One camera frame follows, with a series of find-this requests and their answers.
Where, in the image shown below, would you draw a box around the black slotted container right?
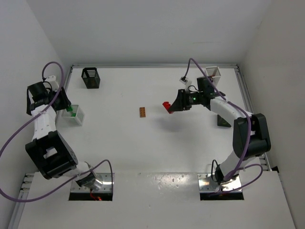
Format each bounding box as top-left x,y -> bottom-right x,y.
217,115 -> 231,128

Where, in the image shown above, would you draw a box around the white slotted container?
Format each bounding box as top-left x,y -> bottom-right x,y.
60,104 -> 85,126
205,66 -> 221,86

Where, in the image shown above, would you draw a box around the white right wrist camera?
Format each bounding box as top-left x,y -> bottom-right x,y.
179,76 -> 192,91

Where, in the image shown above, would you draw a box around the white slotted container near left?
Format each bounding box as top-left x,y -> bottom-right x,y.
60,104 -> 85,126

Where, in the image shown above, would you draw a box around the white slotted container far right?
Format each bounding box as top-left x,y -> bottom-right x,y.
205,66 -> 221,86

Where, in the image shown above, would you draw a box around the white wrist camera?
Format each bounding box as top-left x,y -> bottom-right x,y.
179,76 -> 192,91
46,75 -> 60,91

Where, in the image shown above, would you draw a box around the black slotted container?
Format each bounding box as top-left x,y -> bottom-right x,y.
217,115 -> 231,128
81,67 -> 101,89

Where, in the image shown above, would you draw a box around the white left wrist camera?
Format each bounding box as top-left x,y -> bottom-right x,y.
46,75 -> 60,91

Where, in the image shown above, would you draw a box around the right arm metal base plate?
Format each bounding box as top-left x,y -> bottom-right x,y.
197,173 -> 242,194

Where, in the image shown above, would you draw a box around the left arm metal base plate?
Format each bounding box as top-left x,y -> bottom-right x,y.
70,173 -> 113,193

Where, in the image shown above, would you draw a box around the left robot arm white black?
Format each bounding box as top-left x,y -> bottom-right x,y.
25,75 -> 102,191

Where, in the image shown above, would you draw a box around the brown 2x4 lego brick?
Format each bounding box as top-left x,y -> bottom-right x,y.
139,107 -> 146,118

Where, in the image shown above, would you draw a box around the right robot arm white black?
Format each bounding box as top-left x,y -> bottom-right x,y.
164,77 -> 271,184

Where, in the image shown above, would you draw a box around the black slotted container far left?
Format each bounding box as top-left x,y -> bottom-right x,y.
81,67 -> 101,89

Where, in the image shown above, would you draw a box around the red green brown lego stack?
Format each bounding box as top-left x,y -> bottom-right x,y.
162,101 -> 173,114

